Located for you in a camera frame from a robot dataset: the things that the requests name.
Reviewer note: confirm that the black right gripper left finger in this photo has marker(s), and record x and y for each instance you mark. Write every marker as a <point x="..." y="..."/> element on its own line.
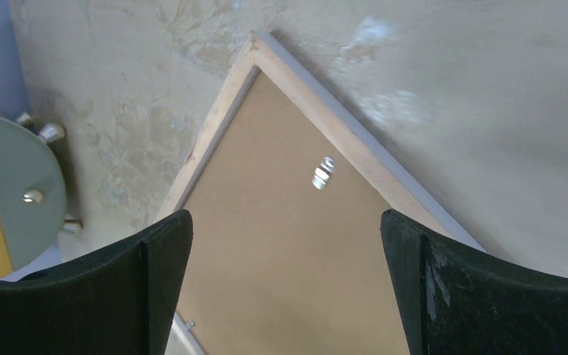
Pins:
<point x="119" y="299"/>

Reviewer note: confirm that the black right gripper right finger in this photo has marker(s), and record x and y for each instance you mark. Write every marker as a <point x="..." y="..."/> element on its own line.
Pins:
<point x="455" y="299"/>

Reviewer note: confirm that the brown hardboard backing board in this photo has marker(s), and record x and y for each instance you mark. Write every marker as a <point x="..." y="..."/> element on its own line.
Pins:
<point x="287" y="254"/>

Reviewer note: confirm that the wooden picture frame with glass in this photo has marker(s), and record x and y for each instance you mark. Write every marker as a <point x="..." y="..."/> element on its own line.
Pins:
<point x="262" y="54"/>

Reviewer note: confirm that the white cylinder with orange lid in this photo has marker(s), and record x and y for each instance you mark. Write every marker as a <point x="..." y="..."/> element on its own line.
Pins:
<point x="33" y="193"/>

